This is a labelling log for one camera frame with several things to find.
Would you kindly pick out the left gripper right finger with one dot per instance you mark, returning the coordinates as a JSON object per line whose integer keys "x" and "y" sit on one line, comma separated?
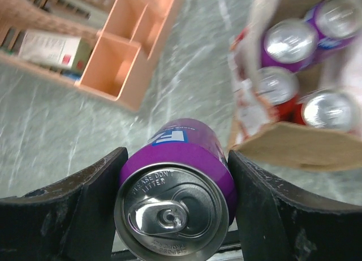
{"x": 280, "y": 221}

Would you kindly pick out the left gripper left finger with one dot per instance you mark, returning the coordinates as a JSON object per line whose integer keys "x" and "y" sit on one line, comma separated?
{"x": 71, "y": 219}

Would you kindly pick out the canvas bag brown printed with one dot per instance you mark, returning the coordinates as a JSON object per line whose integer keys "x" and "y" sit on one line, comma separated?
{"x": 259, "y": 134}

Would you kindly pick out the purple soda can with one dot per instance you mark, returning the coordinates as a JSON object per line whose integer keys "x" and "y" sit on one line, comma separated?
{"x": 177, "y": 198}
{"x": 337, "y": 22}
{"x": 290, "y": 44}

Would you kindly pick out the red soda can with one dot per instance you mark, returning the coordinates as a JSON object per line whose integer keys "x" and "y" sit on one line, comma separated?
{"x": 328, "y": 109}
{"x": 281, "y": 88}

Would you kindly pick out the white red box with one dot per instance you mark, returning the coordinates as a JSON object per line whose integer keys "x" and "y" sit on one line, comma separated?
{"x": 56, "y": 50}

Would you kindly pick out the orange plastic file organizer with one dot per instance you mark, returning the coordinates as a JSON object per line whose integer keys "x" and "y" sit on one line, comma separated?
{"x": 126, "y": 36}

